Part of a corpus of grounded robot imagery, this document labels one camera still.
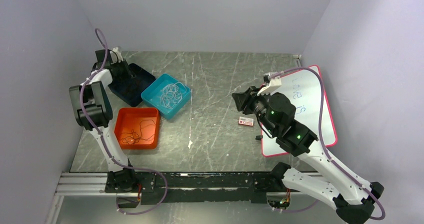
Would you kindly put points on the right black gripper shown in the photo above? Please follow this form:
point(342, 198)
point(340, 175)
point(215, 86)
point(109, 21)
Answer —
point(244, 100)

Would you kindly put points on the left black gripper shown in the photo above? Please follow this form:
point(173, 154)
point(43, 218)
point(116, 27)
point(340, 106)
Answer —
point(129, 75)

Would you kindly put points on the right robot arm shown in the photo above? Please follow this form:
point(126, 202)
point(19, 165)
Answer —
point(353, 199)

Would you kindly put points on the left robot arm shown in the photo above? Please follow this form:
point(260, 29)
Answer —
point(93, 111)

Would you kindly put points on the red white small box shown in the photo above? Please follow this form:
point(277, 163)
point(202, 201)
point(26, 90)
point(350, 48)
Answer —
point(246, 121)

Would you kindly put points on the navy blue tray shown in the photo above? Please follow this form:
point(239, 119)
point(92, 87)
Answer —
point(130, 90)

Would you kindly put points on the teal tray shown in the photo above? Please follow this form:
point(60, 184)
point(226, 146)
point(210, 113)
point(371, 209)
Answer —
point(167, 94)

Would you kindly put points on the orange tray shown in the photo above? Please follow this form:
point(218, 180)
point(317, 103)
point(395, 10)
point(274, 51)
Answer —
point(138, 128)

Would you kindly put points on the pink framed whiteboard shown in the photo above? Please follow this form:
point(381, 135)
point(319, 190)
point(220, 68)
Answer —
point(303, 89)

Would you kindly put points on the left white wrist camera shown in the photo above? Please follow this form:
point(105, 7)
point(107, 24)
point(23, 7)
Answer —
point(116, 53)

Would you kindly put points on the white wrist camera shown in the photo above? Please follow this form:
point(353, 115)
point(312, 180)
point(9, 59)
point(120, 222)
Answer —
point(116, 53)
point(272, 81)

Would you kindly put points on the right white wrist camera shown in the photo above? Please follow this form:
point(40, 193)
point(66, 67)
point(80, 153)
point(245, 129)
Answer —
point(272, 81)

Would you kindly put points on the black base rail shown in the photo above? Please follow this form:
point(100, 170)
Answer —
point(198, 187)

